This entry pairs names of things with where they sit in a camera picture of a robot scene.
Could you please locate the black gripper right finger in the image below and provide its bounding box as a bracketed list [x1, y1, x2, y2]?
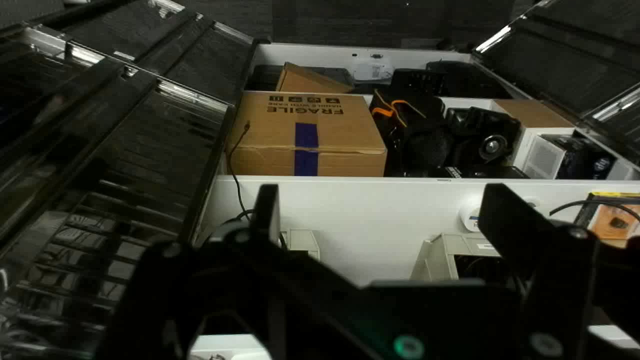
[477, 184, 640, 360]

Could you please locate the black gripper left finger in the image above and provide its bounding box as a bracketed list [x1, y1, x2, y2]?
[97, 184, 373, 360]

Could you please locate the cardboard box with blue tape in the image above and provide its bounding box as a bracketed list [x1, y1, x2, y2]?
[228, 93, 385, 177]

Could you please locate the small cardboard box behind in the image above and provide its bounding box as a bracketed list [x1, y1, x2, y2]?
[276, 63, 351, 94]

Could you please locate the white shelf unit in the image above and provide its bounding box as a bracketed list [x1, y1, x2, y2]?
[197, 42, 640, 285]

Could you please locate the silver tray rack left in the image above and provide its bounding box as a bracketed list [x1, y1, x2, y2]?
[0, 0, 255, 360]

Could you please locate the thin black cable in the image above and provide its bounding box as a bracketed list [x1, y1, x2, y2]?
[221, 120, 255, 227]

